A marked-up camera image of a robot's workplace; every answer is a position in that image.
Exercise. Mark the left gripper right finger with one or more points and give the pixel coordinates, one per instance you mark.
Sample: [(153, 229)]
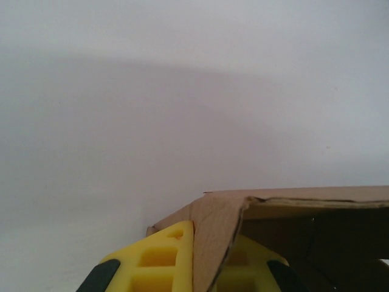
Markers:
[(258, 273)]

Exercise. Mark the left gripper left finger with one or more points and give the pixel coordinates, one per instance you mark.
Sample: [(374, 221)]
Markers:
[(158, 264)]

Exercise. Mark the brown cardboard box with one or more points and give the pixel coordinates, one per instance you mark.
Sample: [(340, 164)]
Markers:
[(212, 219)]

